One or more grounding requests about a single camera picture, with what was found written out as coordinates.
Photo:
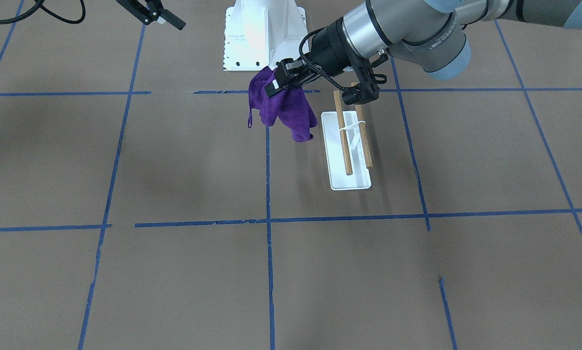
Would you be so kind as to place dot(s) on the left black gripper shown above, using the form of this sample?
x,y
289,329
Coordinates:
x,y
327,45

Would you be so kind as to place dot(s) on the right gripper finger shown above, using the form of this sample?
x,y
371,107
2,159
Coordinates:
x,y
146,11
165,16

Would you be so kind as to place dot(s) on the purple microfiber towel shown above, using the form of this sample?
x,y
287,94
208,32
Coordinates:
x,y
289,106

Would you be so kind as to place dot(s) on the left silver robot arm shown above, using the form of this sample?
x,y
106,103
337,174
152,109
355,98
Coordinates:
x,y
428,33

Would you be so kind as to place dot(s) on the upper wooden rack bar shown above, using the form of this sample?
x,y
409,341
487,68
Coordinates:
x,y
364,135

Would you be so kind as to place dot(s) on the wooden rack bar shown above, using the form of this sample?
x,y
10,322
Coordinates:
x,y
364,135
343,132

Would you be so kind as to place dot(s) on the white towel rack base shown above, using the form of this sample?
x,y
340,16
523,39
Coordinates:
x,y
338,180

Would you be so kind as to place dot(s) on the lower wooden rack bar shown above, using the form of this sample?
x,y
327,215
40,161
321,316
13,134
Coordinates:
x,y
343,132

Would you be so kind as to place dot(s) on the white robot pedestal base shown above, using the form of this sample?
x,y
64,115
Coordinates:
x,y
262,33

